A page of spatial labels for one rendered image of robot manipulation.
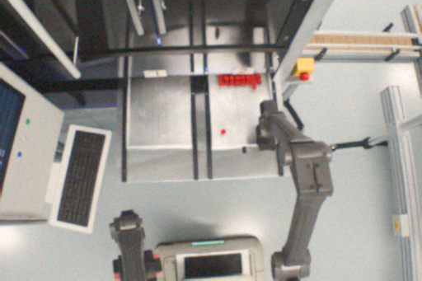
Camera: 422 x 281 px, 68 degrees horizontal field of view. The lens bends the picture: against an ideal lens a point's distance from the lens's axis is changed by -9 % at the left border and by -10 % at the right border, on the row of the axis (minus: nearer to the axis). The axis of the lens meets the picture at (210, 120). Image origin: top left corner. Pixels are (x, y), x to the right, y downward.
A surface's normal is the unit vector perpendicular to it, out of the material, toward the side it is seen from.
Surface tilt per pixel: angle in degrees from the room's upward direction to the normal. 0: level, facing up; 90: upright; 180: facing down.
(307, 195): 53
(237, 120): 0
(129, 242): 41
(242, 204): 0
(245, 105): 0
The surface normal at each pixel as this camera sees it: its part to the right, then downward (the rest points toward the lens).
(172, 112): 0.03, -0.25
